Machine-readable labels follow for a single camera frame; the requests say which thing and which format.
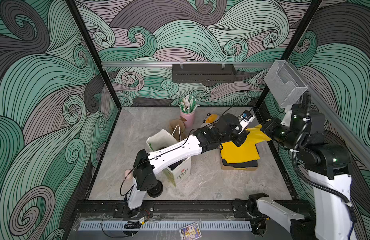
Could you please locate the yellow paper napkin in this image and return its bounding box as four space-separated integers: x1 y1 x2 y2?
246 124 272 144

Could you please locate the white paper bag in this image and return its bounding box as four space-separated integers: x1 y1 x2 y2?
145 128 192 188

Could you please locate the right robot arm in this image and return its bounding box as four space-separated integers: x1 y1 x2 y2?
249 100 357 240

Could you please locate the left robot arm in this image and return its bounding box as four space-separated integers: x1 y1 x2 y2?
127 111 255 210

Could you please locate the yellow plush toy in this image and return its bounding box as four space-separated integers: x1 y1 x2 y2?
201 113 220 127

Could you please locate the yellow napkin stack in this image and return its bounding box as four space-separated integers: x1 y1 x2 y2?
221 136 264 168

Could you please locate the pink straw holder cup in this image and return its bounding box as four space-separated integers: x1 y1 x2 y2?
180 111 195 129

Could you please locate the wrapped straws bundle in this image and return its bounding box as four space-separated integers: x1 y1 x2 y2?
179 95 200 114

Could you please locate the brown cardboard cup carrier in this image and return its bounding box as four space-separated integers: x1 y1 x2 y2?
170 119 186 142

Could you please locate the stack of black lids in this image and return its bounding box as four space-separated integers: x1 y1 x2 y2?
147 180 164 198

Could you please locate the colourful card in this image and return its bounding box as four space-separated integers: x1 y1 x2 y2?
179 223 202 240

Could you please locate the pink small object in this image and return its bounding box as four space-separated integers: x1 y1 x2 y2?
125 169 133 181

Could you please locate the clear acrylic wall holder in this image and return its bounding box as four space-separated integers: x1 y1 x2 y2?
264 60 308 109

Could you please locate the black wall shelf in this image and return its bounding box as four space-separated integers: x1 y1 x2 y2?
172 64 237 85

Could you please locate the white cable duct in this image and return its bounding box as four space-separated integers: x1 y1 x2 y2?
78 221 252 232

